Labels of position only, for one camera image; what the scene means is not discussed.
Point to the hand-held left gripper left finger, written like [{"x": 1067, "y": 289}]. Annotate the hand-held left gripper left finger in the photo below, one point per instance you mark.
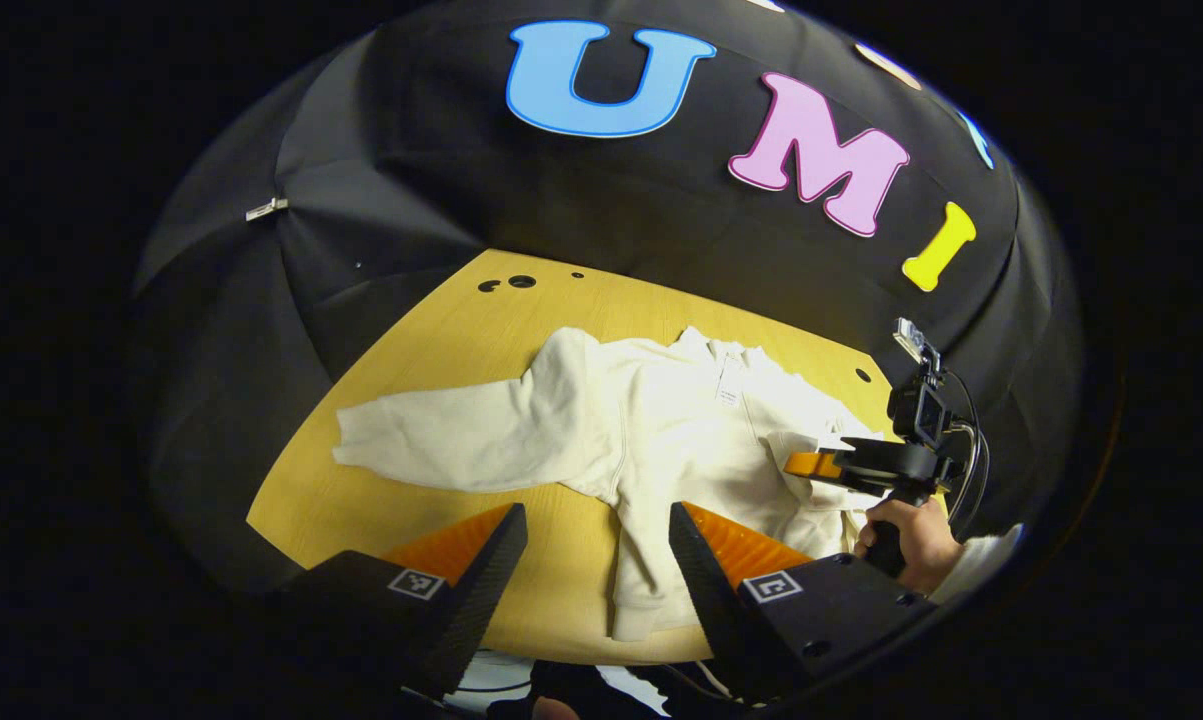
[{"x": 481, "y": 600}]

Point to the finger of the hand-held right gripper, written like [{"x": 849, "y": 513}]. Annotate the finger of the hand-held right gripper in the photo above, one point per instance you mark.
[{"x": 811, "y": 465}]

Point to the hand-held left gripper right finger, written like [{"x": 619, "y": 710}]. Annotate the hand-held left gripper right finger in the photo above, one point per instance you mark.
[{"x": 716, "y": 610}]

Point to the cream sweatshirt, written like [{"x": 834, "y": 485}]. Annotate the cream sweatshirt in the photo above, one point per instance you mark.
[{"x": 581, "y": 430}]

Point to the person's dark trousers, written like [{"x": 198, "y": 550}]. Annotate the person's dark trousers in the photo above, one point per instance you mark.
[{"x": 601, "y": 690}]

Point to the black backdrop cloth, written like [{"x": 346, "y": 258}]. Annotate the black backdrop cloth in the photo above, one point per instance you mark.
[{"x": 411, "y": 180}]

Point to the silver clip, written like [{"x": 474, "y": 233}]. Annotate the silver clip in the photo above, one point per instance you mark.
[{"x": 266, "y": 208}]

